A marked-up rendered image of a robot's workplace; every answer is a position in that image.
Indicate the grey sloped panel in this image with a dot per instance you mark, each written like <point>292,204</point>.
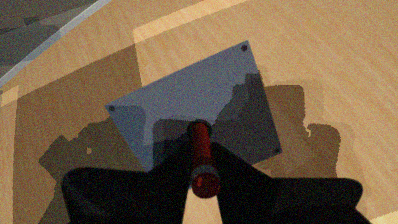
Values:
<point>223,91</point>

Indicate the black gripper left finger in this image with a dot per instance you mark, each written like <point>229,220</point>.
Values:
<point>159,194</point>

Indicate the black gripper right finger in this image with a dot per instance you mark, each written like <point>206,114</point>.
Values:
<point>249,196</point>

